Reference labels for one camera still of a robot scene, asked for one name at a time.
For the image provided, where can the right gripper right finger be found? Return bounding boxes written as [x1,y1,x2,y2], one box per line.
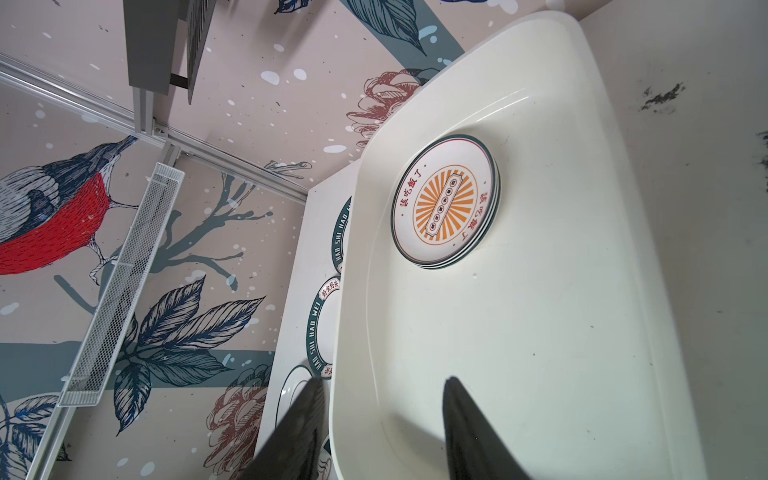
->
[442,377,530,480]

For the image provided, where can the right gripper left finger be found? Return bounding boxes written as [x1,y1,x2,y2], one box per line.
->
[237,378,327,480]

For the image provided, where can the orange sunburst plate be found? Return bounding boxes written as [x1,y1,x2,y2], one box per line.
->
[390,134,501,269]

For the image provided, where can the white plastic bin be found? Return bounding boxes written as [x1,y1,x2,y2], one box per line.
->
[330,11,707,479]

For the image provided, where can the white plate black cloud emblem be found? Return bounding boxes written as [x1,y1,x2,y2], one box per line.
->
[275,365,313,426]

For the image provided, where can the green ring plate mid left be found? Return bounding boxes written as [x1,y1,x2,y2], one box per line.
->
[305,276,341,379]

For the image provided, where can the green ring plate back left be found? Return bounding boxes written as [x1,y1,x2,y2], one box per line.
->
[331,197,352,274]

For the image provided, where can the white mesh wall basket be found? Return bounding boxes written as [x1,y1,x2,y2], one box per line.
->
[57,163,185,408]

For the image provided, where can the horizontal aluminium frame bar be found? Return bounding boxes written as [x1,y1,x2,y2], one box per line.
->
[1,54,308,204]

